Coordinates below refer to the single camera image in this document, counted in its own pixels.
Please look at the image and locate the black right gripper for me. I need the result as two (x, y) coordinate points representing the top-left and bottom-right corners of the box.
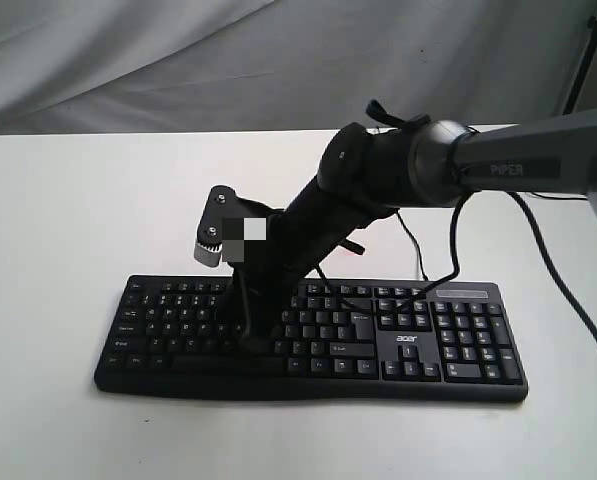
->
(216, 197), (318, 353)

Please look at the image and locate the black acer keyboard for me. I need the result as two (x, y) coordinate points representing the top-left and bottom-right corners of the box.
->
(94, 275), (528, 403)

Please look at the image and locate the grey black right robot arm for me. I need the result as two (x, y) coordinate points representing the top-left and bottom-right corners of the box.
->
(198, 103), (597, 353)

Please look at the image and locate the white backdrop cloth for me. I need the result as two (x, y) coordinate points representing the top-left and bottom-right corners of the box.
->
(0, 1), (597, 134)

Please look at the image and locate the black tripod stand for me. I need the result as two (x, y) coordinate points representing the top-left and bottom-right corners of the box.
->
(562, 13), (597, 115)

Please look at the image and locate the thin black cable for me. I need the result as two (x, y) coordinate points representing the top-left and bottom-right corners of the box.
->
(392, 209), (432, 284)

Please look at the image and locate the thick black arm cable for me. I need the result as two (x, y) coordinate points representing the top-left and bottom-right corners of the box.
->
(317, 189), (597, 446)

